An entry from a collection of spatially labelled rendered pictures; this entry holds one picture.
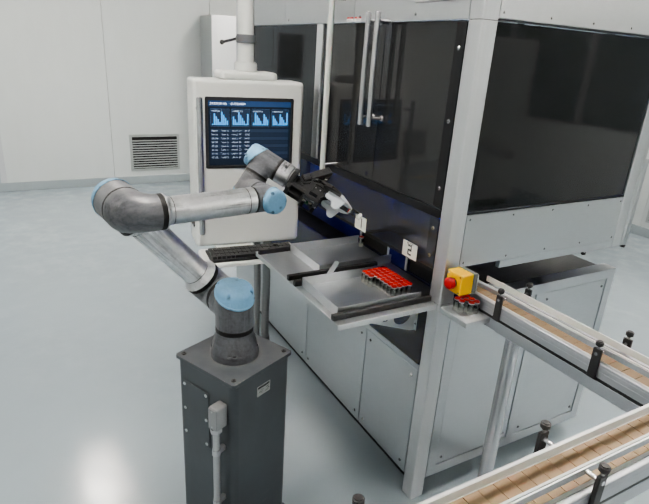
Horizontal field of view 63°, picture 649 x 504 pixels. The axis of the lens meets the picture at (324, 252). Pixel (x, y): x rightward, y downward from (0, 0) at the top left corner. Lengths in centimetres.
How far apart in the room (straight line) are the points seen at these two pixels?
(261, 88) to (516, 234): 124
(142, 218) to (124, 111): 557
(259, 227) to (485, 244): 112
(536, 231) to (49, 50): 573
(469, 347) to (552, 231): 54
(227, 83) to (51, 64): 456
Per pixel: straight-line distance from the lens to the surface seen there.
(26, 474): 264
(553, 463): 125
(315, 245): 231
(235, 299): 156
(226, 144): 243
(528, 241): 210
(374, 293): 192
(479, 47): 172
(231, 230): 253
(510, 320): 183
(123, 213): 140
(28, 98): 684
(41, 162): 694
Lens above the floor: 169
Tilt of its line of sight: 21 degrees down
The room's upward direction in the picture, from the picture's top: 4 degrees clockwise
